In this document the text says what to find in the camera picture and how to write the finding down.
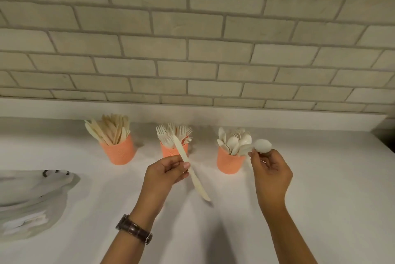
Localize person's left hand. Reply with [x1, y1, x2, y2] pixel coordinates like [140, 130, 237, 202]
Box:
[131, 154, 191, 220]

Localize person's right hand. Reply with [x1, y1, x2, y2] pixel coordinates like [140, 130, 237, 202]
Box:
[248, 149, 294, 212]

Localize white plastic cutlery spoon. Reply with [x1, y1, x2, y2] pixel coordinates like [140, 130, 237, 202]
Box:
[252, 139, 273, 154]

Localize cream plastic cutlery knife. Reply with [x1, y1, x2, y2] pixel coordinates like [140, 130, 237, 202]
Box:
[172, 135, 212, 202]

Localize spoons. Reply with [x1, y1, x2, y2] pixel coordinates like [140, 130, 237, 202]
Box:
[217, 127, 254, 156]

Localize translucent black print plastic bag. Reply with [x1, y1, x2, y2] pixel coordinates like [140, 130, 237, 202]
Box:
[0, 169, 81, 241]

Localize person's right forearm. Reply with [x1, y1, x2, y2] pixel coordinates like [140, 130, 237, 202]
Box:
[265, 205, 318, 264]

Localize person's left forearm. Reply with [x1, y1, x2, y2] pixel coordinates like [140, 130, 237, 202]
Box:
[100, 229, 149, 264]

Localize brown strap wristwatch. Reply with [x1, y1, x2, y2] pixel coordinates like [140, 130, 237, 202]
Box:
[116, 213, 153, 245]

